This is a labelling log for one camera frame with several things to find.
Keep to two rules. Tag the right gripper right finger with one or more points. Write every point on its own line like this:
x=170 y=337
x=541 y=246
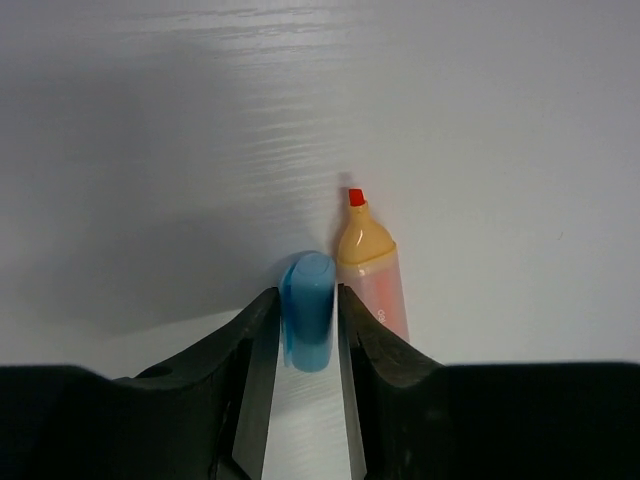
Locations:
x=411 y=417

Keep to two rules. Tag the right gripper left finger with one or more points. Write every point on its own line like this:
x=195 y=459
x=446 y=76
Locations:
x=201 y=414

